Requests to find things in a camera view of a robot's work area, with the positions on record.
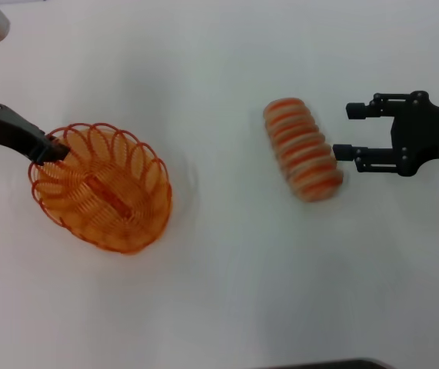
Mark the orange plastic wire basket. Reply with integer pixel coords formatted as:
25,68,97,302
29,121,174,255

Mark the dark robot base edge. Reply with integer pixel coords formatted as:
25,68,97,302
268,357,401,369

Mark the orange cream striped bread roll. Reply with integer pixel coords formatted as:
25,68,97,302
263,98,344,204

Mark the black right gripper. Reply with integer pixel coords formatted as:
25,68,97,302
331,90,439,178

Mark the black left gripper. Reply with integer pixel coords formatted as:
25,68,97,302
0,99,71,167

